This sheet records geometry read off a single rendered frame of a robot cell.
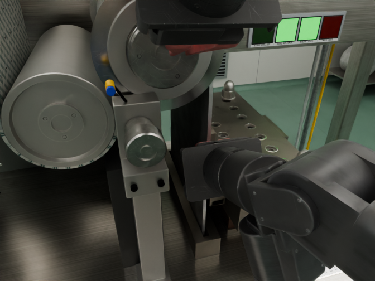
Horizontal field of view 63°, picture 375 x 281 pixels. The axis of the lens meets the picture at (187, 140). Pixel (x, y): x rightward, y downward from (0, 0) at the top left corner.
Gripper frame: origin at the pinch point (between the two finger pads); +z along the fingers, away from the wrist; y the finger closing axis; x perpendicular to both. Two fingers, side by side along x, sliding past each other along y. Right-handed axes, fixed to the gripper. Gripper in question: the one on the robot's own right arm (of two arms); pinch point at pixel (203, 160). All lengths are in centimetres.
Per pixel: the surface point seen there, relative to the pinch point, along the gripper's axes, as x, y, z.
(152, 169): 1.6, -8.9, -10.4
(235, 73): 44, 126, 274
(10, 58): 17.0, -24.0, 0.6
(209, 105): 7.9, -0.2, -6.4
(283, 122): -12, 140, 208
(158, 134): 5.6, -8.3, -14.8
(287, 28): 24.1, 29.9, 21.0
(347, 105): 3, 71, 51
